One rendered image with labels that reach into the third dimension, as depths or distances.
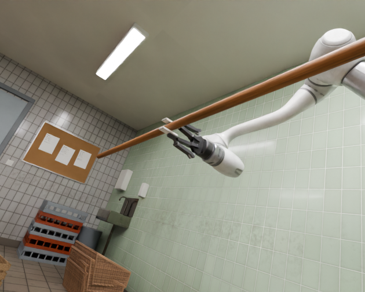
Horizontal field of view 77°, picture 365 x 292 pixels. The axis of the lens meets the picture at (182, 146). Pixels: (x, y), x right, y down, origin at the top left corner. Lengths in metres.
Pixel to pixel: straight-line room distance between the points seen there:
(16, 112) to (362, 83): 4.29
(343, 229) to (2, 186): 4.15
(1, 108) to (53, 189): 1.46
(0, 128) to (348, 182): 4.30
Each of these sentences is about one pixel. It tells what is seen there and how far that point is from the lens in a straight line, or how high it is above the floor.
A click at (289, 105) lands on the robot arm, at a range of 1.12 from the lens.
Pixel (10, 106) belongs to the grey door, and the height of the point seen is 1.88.
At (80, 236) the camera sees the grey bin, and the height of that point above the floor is 0.41.
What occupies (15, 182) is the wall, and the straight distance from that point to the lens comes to 4.35.
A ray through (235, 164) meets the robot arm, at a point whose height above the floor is 1.14.
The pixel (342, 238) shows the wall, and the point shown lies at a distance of 1.69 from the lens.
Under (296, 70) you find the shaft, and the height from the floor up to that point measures 1.16.
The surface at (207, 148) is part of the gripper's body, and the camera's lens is 0.91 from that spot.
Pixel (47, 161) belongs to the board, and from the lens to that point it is 4.38.
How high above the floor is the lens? 0.78
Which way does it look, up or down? 22 degrees up
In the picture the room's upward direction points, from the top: 18 degrees clockwise
